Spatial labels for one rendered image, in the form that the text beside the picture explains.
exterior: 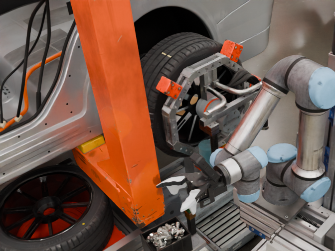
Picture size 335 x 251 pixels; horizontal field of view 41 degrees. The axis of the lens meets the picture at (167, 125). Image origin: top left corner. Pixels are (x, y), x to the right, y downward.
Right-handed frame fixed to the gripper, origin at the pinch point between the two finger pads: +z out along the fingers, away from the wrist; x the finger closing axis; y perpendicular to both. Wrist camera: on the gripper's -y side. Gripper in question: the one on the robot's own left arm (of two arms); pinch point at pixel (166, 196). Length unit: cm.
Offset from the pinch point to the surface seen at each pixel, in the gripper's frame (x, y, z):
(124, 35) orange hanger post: 52, -34, -18
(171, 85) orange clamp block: 75, 3, -43
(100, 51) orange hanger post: 51, -31, -8
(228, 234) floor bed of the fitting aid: 76, 109, -61
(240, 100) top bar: 61, 18, -71
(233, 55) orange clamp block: 80, 3, -82
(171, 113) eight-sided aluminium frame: 76, 18, -41
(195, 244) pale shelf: 48, 73, -27
